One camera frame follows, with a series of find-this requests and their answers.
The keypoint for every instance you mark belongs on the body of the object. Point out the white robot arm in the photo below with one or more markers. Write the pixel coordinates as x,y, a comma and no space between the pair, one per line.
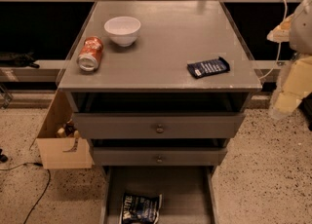
300,38

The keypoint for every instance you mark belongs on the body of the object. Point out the bottom grey drawer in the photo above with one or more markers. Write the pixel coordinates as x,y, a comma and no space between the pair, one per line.
187,193

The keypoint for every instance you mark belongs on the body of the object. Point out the cardboard box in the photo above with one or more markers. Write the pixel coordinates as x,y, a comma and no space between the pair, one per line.
52,149

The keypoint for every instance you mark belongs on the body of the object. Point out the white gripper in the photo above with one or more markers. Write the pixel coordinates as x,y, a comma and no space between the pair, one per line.
302,31

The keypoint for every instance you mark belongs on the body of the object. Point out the blue chip bag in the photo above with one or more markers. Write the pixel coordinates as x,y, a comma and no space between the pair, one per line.
138,209

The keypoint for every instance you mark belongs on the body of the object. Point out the items inside cardboard box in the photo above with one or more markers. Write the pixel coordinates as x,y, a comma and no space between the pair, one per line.
68,130

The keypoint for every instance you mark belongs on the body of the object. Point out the dark blue snack bar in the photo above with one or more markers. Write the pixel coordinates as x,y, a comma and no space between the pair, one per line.
208,68

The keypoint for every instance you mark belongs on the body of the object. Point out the top grey drawer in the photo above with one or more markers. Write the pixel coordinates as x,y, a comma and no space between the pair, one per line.
156,126

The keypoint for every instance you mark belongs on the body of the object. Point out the grey drawer cabinet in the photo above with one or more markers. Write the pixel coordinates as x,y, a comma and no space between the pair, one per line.
151,76

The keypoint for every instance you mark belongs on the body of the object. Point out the orange soda can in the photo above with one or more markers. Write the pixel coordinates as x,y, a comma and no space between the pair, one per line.
90,54

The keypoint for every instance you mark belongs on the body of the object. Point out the white ceramic bowl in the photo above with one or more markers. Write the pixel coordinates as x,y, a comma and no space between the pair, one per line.
123,31

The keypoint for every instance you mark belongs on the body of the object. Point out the grey drawer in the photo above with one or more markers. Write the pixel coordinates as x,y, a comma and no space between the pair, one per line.
187,193
156,126
169,156

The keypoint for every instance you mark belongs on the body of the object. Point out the black object on shelf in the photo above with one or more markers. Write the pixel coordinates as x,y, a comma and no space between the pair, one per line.
9,59

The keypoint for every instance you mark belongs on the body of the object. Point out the middle grey drawer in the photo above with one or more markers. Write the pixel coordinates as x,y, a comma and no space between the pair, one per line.
169,156

